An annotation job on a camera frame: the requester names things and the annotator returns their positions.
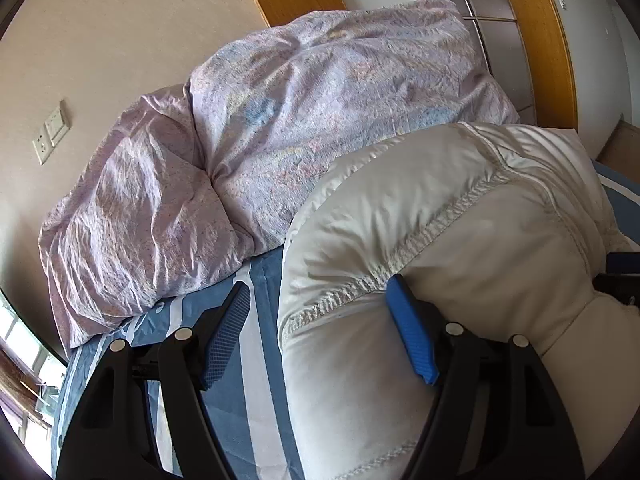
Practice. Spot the cardboard box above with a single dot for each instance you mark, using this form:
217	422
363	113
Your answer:
622	147

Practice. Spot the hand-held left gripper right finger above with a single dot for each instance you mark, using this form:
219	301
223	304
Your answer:
412	327

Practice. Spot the blue striped bed sheet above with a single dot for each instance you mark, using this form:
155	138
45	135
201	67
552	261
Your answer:
260	410

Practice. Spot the white puffer jacket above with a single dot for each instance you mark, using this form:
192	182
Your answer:
475	230

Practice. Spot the pink floral quilt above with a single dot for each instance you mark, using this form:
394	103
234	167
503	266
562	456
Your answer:
280	125

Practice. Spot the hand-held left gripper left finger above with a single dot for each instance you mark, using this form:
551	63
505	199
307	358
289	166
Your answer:
222	332

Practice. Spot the white wall switch panel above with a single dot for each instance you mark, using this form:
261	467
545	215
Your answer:
51	132

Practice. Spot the window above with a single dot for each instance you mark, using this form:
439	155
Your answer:
25	350

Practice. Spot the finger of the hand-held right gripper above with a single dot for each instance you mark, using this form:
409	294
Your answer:
620	280

